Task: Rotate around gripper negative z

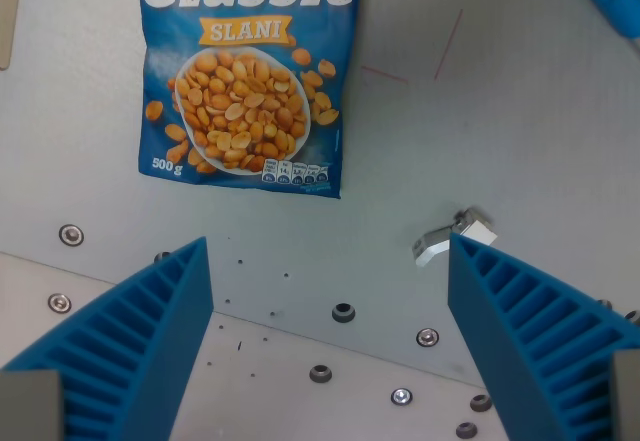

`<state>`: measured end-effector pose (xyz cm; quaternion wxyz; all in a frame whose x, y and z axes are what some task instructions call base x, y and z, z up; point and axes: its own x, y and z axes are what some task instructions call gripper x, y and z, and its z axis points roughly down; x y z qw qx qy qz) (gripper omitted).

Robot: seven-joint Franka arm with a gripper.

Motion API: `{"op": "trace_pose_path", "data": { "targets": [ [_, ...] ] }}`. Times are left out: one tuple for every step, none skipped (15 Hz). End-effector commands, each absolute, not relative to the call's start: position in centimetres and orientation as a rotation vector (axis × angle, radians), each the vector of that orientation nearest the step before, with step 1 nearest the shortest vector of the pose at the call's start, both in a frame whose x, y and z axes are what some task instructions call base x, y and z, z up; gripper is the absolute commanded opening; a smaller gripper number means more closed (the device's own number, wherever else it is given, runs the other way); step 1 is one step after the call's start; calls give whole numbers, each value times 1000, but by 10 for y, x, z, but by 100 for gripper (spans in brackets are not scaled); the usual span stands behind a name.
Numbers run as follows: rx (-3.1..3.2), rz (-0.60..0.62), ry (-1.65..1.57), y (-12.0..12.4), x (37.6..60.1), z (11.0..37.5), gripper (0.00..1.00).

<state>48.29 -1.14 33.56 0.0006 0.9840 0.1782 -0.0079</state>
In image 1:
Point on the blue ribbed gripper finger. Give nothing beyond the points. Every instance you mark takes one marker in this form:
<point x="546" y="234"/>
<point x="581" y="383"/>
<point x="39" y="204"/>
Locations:
<point x="530" y="341"/>
<point x="150" y="341"/>

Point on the dark grey threaded insert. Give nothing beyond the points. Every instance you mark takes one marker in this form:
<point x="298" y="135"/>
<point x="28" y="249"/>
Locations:
<point x="481" y="403"/>
<point x="466" y="430"/>
<point x="605" y="304"/>
<point x="320" y="373"/>
<point x="633" y="316"/>
<point x="161" y="257"/>

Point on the silver hex socket screw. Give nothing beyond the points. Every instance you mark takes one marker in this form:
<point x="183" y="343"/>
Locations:
<point x="59" y="302"/>
<point x="71" y="235"/>
<point x="401" y="396"/>
<point x="427" y="336"/>

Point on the blue salted peanuts bag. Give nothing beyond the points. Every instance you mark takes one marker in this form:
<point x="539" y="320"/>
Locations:
<point x="240" y="86"/>

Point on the blue tool with metal clip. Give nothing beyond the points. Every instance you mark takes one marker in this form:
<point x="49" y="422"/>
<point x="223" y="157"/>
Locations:
<point x="607" y="3"/>

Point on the beige flat object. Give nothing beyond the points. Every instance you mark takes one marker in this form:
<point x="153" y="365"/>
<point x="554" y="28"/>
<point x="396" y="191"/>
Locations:
<point x="6" y="16"/>

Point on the small silver metal bracket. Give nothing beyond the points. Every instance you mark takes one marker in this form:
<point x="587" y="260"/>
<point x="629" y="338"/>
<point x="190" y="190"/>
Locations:
<point x="431" y="248"/>

